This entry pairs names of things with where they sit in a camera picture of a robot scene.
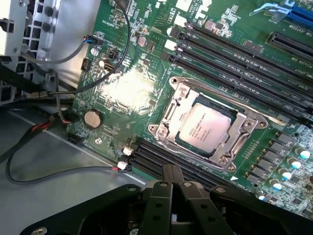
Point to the light blue slot latch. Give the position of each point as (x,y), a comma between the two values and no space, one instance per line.
(269,7)

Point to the round coin cell battery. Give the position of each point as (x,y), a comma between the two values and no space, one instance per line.
(92,119)

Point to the green motherboard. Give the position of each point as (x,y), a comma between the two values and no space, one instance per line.
(137,102)

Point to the metal locking lever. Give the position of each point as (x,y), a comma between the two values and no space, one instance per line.
(232,96)

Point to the silver CPU in socket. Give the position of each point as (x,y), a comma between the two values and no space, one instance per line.
(152,127)

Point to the grey metal PC case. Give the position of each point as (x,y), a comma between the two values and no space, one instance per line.
(49,200)

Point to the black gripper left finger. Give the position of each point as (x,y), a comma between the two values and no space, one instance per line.
(156,208)

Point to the black RAM slot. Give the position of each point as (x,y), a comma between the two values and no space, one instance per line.
(244,84)
(146,164)
(146,158)
(244,61)
(244,72)
(146,152)
(244,49)
(146,146)

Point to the black expansion slot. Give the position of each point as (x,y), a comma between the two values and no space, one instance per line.
(293,44)

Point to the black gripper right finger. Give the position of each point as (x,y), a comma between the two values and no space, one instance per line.
(200,208)

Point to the silver socket cover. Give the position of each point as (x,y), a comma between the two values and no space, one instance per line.
(242,127)

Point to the silver blue capacitor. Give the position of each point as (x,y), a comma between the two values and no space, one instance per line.
(304,153)
(294,163)
(275,185)
(261,196)
(284,174)

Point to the blue expansion slot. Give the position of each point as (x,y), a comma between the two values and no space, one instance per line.
(302,13)

